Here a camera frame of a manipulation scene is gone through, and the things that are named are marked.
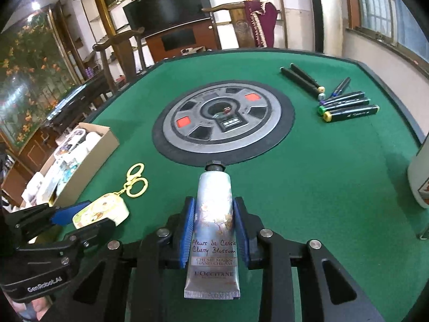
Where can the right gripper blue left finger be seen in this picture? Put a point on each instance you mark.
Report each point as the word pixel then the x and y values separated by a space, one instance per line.
pixel 185 230

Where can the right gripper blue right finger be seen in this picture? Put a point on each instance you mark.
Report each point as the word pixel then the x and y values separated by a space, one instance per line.
pixel 241 218

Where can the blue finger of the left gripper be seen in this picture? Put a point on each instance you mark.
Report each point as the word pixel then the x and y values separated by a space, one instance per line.
pixel 96 233
pixel 64 215

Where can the yellow keychain case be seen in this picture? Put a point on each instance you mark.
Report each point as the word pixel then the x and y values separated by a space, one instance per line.
pixel 112 205

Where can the silver floral hand cream tube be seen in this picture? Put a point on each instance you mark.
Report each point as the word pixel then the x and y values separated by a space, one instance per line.
pixel 213 270

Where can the light blue tissue pack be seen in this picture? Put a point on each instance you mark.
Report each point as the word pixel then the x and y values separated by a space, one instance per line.
pixel 67 171

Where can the clear pink cosmetic pouch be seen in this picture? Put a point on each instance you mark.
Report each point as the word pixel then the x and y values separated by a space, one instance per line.
pixel 76 137

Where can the white bottle green label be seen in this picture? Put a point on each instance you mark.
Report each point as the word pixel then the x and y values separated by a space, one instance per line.
pixel 92 138

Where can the brown cardboard box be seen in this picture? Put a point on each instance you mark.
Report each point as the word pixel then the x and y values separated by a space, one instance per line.
pixel 42 186

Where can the round grey table centre panel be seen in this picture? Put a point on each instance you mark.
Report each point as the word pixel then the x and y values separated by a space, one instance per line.
pixel 230 121

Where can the black marker yellow cap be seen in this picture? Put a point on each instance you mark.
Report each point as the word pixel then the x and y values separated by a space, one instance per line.
pixel 350 113

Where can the black marker green cap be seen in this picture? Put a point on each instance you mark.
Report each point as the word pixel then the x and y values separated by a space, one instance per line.
pixel 344 104

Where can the black marker dark cap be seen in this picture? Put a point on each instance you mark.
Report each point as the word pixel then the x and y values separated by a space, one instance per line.
pixel 343 97

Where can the black marker grey cap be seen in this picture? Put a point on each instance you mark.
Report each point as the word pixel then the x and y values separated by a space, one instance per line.
pixel 318 92

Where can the black marker beige cap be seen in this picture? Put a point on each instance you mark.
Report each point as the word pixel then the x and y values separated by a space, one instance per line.
pixel 300 72

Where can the blue pen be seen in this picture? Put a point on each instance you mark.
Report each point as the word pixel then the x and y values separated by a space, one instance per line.
pixel 340 88

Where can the white liquor bottle red cap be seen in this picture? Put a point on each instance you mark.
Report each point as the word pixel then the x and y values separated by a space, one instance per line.
pixel 418 175

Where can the wooden chair with maroon cloth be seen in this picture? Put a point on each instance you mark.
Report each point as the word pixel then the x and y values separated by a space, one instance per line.
pixel 241 26

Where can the maroon cloth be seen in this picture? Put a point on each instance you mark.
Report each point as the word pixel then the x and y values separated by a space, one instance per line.
pixel 262 18

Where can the black flat television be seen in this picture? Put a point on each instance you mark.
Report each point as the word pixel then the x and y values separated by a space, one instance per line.
pixel 155 16

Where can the white tower air conditioner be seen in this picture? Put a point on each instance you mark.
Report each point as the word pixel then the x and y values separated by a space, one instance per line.
pixel 328 27

